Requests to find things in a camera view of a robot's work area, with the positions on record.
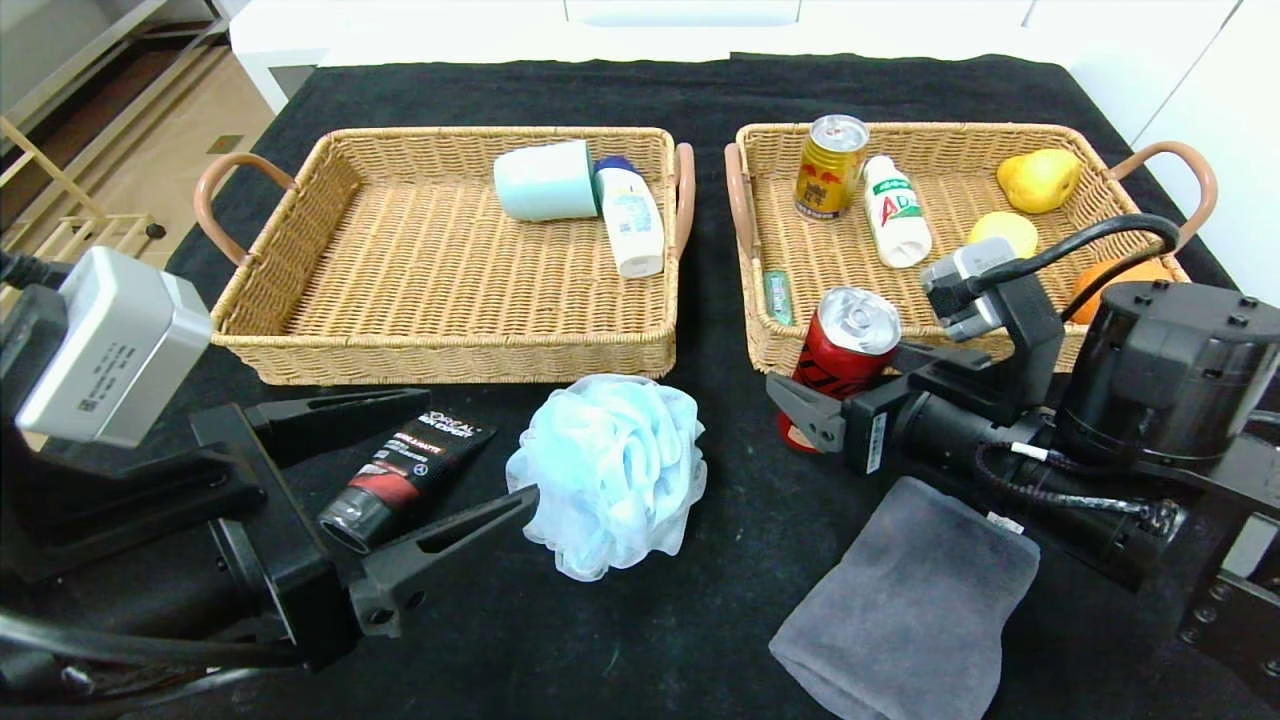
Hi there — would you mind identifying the pale blue cup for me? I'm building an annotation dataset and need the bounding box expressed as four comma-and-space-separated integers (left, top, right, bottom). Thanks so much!
493, 140, 599, 222

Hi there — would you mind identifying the blue mesh bath sponge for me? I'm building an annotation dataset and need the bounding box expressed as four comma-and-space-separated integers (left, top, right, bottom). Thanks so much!
505, 374, 709, 583

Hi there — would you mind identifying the orange fruit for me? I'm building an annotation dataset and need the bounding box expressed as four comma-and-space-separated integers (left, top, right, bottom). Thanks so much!
1072, 257, 1173, 323

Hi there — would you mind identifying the beige wooden rack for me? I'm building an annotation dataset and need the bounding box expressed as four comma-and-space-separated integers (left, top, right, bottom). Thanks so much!
0, 115, 169, 266

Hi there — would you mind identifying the grey shelf unit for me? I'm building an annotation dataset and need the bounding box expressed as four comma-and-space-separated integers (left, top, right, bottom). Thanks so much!
0, 0, 231, 133

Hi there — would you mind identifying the yellow lemon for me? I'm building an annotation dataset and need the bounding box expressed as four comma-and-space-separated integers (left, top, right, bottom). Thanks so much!
967, 211, 1041, 261

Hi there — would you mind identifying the grey towel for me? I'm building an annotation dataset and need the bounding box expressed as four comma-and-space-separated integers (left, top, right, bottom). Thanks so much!
768, 476, 1042, 720

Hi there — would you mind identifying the black face wash tube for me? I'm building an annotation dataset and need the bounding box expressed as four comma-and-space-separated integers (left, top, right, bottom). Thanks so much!
318, 409, 498, 557

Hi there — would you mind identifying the white lotion bottle blue cap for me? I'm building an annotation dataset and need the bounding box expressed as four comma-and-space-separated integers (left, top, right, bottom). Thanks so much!
593, 156, 666, 280

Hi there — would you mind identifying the white AD milk bottle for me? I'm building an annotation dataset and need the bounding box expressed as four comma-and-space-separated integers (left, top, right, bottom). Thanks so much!
863, 155, 933, 270

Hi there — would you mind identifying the black table cloth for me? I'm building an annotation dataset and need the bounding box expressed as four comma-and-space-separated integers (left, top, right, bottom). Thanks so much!
0, 52, 1280, 720

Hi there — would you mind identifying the red cola can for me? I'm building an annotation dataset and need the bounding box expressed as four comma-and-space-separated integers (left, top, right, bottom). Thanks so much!
777, 286, 902, 455

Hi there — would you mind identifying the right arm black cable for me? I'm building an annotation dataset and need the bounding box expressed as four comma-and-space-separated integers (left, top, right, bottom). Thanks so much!
963, 213, 1184, 323

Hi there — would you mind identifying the yellow pear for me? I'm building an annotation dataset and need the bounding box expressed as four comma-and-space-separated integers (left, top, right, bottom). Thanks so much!
996, 148, 1082, 215

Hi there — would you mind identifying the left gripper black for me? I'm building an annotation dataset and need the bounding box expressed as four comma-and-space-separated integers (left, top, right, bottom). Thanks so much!
89, 387, 540, 674

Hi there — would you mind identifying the gold energy drink can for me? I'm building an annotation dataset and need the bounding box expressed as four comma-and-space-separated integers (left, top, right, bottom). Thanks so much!
794, 114, 870, 222

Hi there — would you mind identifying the woven wicker basket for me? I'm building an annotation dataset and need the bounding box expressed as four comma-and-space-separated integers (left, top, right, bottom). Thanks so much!
193, 126, 696, 387
724, 122, 1219, 378

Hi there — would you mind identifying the black braided cable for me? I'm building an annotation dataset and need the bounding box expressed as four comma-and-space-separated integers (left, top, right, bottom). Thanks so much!
974, 440, 1183, 533

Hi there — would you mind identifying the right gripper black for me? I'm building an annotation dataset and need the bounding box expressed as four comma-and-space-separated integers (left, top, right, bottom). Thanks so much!
764, 341, 1045, 476

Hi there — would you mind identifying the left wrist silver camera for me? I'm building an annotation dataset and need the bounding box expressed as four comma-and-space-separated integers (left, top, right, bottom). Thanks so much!
15, 246, 213, 450

